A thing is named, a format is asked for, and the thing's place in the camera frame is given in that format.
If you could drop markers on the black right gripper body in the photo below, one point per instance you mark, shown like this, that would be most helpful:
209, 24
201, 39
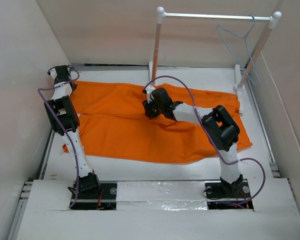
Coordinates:
152, 109

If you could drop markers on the orange trousers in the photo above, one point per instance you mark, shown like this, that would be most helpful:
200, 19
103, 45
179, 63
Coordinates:
113, 125

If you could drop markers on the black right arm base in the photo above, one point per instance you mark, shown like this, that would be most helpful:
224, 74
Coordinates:
218, 199

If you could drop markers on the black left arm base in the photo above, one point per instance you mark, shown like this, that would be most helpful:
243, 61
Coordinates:
103, 200

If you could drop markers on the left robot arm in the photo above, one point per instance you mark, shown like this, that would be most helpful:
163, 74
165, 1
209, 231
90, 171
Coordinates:
65, 122

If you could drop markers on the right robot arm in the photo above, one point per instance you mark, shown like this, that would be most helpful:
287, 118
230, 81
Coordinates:
220, 128

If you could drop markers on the silver tape strip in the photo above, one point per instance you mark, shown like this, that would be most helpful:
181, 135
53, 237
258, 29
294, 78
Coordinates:
180, 195

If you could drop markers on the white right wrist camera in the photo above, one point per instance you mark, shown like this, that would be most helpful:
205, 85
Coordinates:
148, 91

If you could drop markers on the blue wire hanger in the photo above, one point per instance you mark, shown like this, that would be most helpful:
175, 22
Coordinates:
250, 75

